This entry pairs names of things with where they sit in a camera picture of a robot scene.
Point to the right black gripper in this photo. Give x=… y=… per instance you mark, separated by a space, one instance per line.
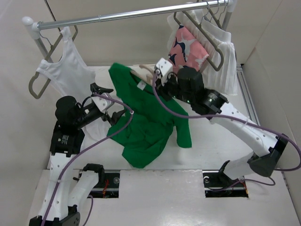
x=162 y=89

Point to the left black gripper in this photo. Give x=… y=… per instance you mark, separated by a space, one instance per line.
x=114 y=117

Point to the beige wooden hanger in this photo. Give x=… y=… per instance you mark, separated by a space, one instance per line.
x=144 y=72

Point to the green t shirt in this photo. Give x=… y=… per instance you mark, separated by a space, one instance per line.
x=144 y=134

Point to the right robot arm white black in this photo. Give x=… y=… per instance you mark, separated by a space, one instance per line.
x=187 y=85

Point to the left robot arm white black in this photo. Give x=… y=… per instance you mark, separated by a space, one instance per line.
x=61 y=205

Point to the grey hanger left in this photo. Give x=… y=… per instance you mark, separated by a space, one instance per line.
x=61 y=72

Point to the pink patterned shorts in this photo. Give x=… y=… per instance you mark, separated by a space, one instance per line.
x=186 y=51

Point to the white tank top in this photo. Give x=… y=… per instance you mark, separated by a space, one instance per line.
x=83 y=77

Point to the white pleated skirt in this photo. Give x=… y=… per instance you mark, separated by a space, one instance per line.
x=219 y=71

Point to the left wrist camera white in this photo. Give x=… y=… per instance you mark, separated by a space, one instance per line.
x=102 y=104

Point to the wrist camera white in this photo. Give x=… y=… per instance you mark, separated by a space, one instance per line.
x=162 y=69
x=102 y=104

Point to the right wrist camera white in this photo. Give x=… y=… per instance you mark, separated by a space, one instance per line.
x=162 y=69

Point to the aluminium frame rail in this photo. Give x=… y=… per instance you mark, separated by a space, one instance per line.
x=251 y=111

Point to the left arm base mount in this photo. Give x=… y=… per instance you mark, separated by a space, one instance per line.
x=108 y=184

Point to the silver clothes rail bar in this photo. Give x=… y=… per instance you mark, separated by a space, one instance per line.
x=131 y=14

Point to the right white rack post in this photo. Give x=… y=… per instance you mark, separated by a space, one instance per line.
x=229 y=10

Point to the white rack post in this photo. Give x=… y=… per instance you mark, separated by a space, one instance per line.
x=229 y=10
x=32 y=29

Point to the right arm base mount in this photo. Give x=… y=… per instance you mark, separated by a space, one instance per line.
x=218 y=185

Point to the left white rack post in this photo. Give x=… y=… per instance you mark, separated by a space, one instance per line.
x=32 y=29

